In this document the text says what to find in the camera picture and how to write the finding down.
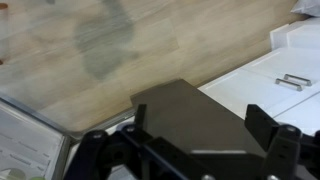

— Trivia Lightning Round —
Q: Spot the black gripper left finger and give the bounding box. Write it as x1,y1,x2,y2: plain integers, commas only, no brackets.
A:
64,103,154,180

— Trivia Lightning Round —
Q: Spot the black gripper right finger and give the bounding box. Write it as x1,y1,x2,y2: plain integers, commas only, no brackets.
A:
244,103,303,180

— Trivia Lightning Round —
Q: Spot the open stainless fridge door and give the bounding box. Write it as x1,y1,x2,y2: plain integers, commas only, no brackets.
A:
0,93,136,180

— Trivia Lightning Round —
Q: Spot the stainless steel fridge body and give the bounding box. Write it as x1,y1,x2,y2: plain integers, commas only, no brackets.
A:
129,78,268,158

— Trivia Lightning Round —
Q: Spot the white base cabinet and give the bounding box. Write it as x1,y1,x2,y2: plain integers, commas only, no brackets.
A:
198,18,320,136

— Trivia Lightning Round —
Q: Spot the white plastic bag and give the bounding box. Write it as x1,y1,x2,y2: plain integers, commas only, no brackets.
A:
290,0,320,18

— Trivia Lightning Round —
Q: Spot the metal cabinet door handle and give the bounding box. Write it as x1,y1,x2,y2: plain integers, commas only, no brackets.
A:
283,73,313,87
274,78,304,92

